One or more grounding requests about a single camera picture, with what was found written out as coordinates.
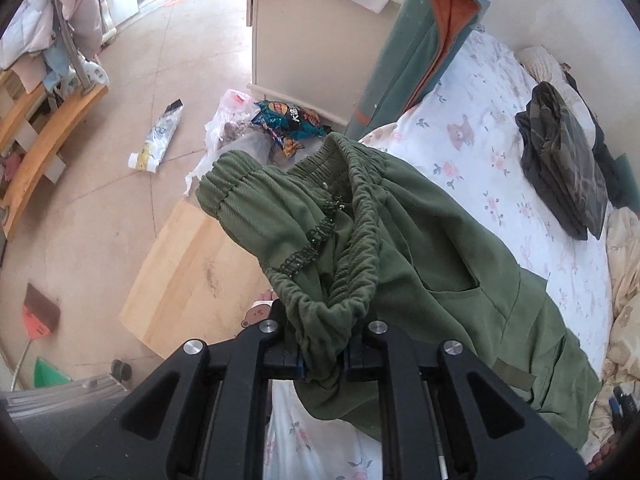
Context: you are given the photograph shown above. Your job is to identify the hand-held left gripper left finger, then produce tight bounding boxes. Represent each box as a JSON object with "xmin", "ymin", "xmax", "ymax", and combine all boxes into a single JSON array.
[{"xmin": 57, "ymin": 317, "xmax": 307, "ymax": 480}]

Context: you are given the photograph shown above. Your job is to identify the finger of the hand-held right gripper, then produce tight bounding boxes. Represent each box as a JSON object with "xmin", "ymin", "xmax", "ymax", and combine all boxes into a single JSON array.
[{"xmin": 610, "ymin": 385, "xmax": 638, "ymax": 432}]

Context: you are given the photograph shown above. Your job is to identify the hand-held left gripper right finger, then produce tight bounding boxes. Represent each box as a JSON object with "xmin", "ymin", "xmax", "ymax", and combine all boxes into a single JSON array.
[{"xmin": 344, "ymin": 319, "xmax": 592, "ymax": 480}]

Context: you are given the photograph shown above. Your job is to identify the green pants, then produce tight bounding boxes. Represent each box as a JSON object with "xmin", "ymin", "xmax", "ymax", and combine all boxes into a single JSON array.
[{"xmin": 196, "ymin": 132, "xmax": 603, "ymax": 453}]

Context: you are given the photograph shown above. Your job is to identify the camouflage pants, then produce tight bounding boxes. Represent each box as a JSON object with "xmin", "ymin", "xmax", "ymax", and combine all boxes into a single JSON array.
[{"xmin": 522, "ymin": 81, "xmax": 615, "ymax": 241}]

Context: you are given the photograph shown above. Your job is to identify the person's right hand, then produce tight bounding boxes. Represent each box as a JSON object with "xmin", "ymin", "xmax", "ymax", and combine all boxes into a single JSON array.
[{"xmin": 587, "ymin": 434, "xmax": 621, "ymax": 472}]

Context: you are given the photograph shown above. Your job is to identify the bear face slipper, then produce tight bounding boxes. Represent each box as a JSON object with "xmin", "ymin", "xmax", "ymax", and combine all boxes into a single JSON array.
[{"xmin": 239, "ymin": 300, "xmax": 274, "ymax": 329}]

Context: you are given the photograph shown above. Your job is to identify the light wooden board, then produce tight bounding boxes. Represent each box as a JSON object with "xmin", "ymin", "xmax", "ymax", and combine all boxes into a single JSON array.
[{"xmin": 119, "ymin": 200, "xmax": 275, "ymax": 361}]

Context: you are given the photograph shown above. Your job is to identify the cream bear print duvet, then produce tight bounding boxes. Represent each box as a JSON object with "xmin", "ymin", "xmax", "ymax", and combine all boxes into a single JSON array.
[{"xmin": 586, "ymin": 205, "xmax": 640, "ymax": 463}]

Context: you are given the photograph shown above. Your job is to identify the grey suitcase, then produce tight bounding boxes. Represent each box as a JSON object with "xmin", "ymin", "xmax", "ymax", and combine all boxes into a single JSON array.
[{"xmin": 0, "ymin": 359, "xmax": 135, "ymax": 480}]

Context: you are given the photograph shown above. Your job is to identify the teal cushion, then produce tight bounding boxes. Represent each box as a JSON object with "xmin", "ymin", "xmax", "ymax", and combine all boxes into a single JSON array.
[{"xmin": 616, "ymin": 152, "xmax": 640, "ymax": 207}]

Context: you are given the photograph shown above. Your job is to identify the green dustpan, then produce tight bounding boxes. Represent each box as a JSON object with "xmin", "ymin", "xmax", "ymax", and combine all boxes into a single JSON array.
[{"xmin": 32, "ymin": 355, "xmax": 74, "ymax": 389}]

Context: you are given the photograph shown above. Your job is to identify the clear plastic bag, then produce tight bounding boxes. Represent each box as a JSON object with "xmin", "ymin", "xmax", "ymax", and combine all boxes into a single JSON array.
[{"xmin": 184, "ymin": 89, "xmax": 275, "ymax": 197}]

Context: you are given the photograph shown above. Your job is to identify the blue snack bag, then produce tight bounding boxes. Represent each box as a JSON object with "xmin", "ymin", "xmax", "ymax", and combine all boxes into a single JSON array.
[{"xmin": 250, "ymin": 100, "xmax": 332, "ymax": 160}]

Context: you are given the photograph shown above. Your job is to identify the black clothing heap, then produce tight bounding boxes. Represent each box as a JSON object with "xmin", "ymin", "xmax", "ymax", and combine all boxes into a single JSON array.
[{"xmin": 562, "ymin": 67, "xmax": 640, "ymax": 210}]

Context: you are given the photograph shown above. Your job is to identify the red dustpan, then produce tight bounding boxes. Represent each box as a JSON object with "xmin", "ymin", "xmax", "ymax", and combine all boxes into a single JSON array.
[{"xmin": 9, "ymin": 282, "xmax": 62, "ymax": 392}]

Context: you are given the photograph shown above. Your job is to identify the white and yellow tube package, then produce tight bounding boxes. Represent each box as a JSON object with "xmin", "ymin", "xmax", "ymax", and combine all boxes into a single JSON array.
[{"xmin": 127, "ymin": 99, "xmax": 184, "ymax": 172}]

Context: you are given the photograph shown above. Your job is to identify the bed with floral sheet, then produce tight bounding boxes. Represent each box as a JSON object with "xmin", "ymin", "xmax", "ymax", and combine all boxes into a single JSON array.
[{"xmin": 267, "ymin": 30, "xmax": 617, "ymax": 480}]

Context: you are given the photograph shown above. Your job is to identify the cream wooden cabinet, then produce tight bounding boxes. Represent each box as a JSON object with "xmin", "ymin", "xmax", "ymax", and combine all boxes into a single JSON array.
[{"xmin": 245, "ymin": 0, "xmax": 407, "ymax": 130}]

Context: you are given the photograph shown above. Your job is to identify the teal and orange bed board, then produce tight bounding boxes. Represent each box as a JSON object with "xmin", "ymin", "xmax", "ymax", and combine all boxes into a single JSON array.
[{"xmin": 344, "ymin": 0, "xmax": 490, "ymax": 142}]

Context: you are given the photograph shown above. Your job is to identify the wooden shelf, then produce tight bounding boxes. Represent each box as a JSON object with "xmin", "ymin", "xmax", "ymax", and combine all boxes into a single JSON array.
[{"xmin": 0, "ymin": 67, "xmax": 111, "ymax": 241}]

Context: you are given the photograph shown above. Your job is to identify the cream patterned pillow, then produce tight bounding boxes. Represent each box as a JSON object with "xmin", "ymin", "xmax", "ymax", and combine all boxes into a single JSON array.
[{"xmin": 515, "ymin": 45, "xmax": 601, "ymax": 128}]

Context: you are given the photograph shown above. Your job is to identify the pink padded jacket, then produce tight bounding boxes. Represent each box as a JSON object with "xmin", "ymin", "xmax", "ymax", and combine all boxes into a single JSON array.
[{"xmin": 0, "ymin": 0, "xmax": 104, "ymax": 70}]

